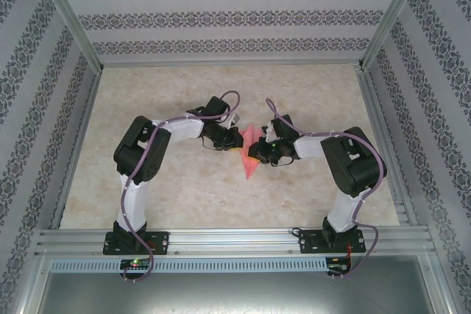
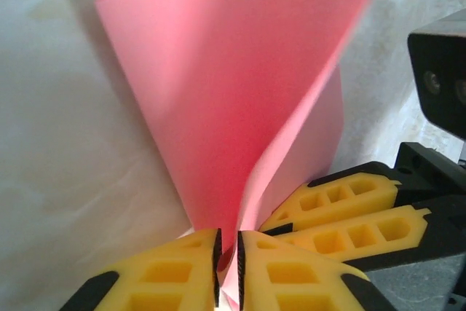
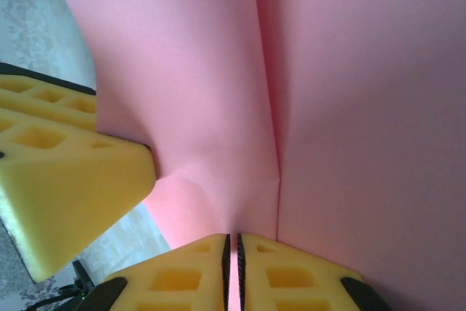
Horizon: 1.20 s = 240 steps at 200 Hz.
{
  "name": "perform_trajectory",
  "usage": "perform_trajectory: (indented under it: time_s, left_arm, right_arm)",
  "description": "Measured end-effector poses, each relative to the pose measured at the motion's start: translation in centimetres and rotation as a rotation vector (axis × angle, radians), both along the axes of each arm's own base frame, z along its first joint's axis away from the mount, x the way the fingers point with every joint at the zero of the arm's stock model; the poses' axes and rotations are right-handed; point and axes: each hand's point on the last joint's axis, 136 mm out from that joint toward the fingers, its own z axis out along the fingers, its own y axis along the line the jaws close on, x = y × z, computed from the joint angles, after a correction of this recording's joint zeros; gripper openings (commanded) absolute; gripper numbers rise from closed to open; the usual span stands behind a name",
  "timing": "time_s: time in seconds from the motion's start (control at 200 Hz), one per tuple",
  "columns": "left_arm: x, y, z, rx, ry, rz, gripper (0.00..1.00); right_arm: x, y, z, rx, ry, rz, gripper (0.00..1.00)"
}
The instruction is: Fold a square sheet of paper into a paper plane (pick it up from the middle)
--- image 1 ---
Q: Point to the pink red cloth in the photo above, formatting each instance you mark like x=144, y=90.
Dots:
x=252, y=135

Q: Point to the aluminium frame post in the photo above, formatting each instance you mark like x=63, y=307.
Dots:
x=70, y=16
x=392, y=16

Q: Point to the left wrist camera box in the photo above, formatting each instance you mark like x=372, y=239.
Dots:
x=235, y=119

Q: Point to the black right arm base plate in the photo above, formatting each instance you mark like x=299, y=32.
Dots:
x=309, y=242

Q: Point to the grey sheet metal tray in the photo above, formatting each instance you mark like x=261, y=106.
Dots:
x=235, y=295

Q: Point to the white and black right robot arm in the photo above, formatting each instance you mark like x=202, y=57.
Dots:
x=344, y=211

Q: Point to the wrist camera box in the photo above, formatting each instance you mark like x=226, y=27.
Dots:
x=235, y=119
x=270, y=130

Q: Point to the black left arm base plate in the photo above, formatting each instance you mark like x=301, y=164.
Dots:
x=162, y=242

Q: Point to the aluminium mounting rail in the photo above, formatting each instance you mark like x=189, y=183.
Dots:
x=235, y=242

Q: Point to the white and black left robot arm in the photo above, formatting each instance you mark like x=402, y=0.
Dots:
x=132, y=203

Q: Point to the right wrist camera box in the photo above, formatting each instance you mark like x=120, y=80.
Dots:
x=270, y=130

